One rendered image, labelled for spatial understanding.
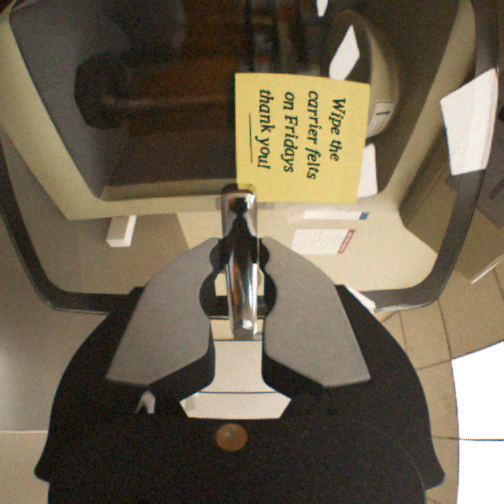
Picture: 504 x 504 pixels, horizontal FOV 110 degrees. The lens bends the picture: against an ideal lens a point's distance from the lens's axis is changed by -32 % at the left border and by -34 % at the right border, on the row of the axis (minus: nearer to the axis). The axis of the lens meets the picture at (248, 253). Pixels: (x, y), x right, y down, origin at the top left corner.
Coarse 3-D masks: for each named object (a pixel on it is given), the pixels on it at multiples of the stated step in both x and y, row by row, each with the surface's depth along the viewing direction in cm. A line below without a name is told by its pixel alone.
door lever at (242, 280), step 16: (224, 192) 11; (240, 192) 10; (256, 192) 11; (224, 208) 11; (240, 208) 11; (256, 208) 11; (224, 224) 11; (240, 224) 11; (256, 224) 11; (224, 240) 12; (240, 240) 11; (256, 240) 12; (224, 256) 12; (240, 256) 12; (256, 256) 12; (240, 272) 12; (256, 272) 13; (240, 288) 13; (256, 288) 13; (240, 304) 14; (256, 304) 14; (240, 320) 14; (256, 320) 15; (240, 336) 15
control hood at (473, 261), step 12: (480, 216) 21; (480, 228) 21; (492, 228) 20; (468, 240) 24; (480, 240) 22; (492, 240) 21; (468, 252) 24; (480, 252) 23; (492, 252) 21; (456, 264) 27; (468, 264) 25; (480, 264) 24; (492, 264) 22; (468, 276) 26; (480, 276) 25
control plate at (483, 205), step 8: (496, 112) 13; (496, 120) 14; (496, 128) 14; (496, 136) 15; (496, 152) 15; (496, 160) 16; (488, 168) 17; (496, 168) 16; (488, 176) 18; (496, 176) 17; (488, 184) 18; (496, 184) 17; (480, 192) 19; (488, 192) 18; (496, 192) 18; (480, 200) 20; (488, 200) 19; (496, 200) 18; (480, 208) 20; (488, 208) 19; (496, 208) 19; (488, 216) 20; (496, 216) 19; (496, 224) 19
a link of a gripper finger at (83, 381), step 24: (120, 312) 8; (96, 336) 7; (120, 336) 7; (72, 360) 6; (96, 360) 6; (72, 384) 5; (96, 384) 5; (120, 384) 6; (72, 408) 5; (96, 408) 5; (120, 408) 5; (144, 408) 5; (48, 432) 4; (72, 432) 4; (48, 456) 3; (48, 480) 3
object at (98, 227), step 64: (64, 0) 8; (128, 0) 9; (192, 0) 9; (256, 0) 9; (320, 0) 9; (384, 0) 9; (448, 0) 7; (0, 64) 9; (64, 64) 10; (128, 64) 11; (192, 64) 11; (256, 64) 11; (320, 64) 11; (384, 64) 11; (448, 64) 10; (0, 128) 12; (64, 128) 13; (128, 128) 13; (192, 128) 13; (384, 128) 13; (448, 128) 13; (0, 192) 14; (64, 192) 15; (128, 192) 15; (192, 192) 15; (384, 192) 15; (448, 192) 15; (64, 256) 18; (128, 256) 18; (320, 256) 18; (384, 256) 18; (448, 256) 18
